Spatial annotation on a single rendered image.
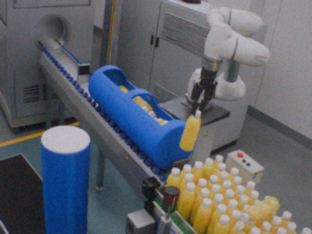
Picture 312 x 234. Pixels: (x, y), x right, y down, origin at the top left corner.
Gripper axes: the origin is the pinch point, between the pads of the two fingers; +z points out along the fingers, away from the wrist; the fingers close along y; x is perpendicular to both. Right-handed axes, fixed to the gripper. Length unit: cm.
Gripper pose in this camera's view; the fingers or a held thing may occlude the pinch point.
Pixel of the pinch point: (198, 107)
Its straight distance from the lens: 176.4
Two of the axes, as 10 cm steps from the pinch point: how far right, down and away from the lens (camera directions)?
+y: -8.4, 0.7, -5.5
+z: -2.2, 8.6, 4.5
